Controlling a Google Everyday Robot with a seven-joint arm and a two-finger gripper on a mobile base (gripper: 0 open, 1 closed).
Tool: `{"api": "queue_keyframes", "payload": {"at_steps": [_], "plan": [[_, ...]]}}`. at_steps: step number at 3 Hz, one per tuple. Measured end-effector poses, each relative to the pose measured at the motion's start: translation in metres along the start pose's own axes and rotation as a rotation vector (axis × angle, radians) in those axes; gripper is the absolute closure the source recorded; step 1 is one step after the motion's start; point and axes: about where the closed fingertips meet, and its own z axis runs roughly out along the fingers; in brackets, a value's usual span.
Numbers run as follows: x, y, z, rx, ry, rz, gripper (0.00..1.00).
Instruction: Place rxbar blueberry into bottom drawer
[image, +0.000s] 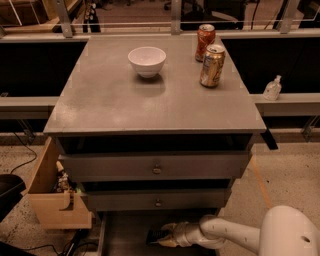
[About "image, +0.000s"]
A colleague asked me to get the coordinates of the grey metal railing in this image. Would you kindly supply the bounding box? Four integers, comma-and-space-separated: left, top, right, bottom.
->
0, 0, 320, 39

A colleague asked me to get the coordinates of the orange soda can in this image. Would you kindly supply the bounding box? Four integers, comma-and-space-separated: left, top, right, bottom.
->
195, 24, 215, 62

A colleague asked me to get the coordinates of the light wooden box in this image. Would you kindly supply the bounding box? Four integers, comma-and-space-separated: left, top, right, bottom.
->
28, 137, 92, 229

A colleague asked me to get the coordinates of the white ceramic bowl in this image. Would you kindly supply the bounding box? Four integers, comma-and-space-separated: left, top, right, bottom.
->
128, 46, 167, 78

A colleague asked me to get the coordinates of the grey top drawer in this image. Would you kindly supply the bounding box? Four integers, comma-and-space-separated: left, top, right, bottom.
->
59, 151, 251, 182

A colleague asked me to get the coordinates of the gold soda can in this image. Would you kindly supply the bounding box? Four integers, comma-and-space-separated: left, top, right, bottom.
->
200, 44, 225, 88

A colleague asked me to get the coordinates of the grey middle drawer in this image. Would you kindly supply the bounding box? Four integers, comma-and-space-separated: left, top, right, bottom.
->
85, 189, 231, 211

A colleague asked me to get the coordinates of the clear sanitizer pump bottle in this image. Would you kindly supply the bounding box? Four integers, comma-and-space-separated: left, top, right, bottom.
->
263, 75, 282, 101

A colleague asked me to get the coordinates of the blue rxbar blueberry bar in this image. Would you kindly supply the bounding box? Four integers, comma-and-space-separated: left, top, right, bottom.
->
146, 230, 173, 245

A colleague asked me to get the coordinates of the grey open bottom drawer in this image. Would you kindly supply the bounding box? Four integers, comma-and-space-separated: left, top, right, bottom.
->
97, 209, 220, 256

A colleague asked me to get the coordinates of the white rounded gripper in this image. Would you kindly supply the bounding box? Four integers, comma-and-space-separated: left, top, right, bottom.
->
157, 222, 202, 248

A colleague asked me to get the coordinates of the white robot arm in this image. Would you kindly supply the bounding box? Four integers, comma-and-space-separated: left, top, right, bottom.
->
156, 205, 320, 256

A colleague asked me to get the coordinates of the black chair seat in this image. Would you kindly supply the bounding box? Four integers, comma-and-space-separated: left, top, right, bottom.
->
0, 174, 26, 222

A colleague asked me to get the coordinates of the black cable on floor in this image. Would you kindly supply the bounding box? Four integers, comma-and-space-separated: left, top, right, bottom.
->
9, 132, 39, 175

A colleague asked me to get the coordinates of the grey drawer cabinet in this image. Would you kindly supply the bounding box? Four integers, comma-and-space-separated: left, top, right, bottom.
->
43, 34, 268, 251

